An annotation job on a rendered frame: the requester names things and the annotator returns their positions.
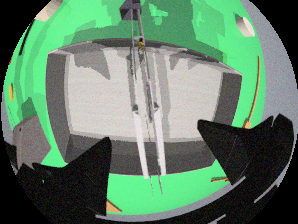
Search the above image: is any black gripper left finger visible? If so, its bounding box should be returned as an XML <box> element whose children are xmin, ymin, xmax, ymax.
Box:
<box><xmin>32</xmin><ymin>136</ymin><xmax>112</xmax><ymax>217</ymax></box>

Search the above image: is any grey roasting tin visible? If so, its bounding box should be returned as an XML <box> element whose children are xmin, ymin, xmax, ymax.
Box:
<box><xmin>45</xmin><ymin>37</ymin><xmax>242</xmax><ymax>177</ymax></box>

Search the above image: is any wooden cutting board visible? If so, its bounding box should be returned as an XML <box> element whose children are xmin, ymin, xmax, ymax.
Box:
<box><xmin>106</xmin><ymin>200</ymin><xmax>122</xmax><ymax>213</ymax></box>

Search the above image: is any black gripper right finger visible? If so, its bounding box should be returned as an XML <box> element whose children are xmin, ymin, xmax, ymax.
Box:
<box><xmin>197</xmin><ymin>116</ymin><xmax>273</xmax><ymax>185</ymax></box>

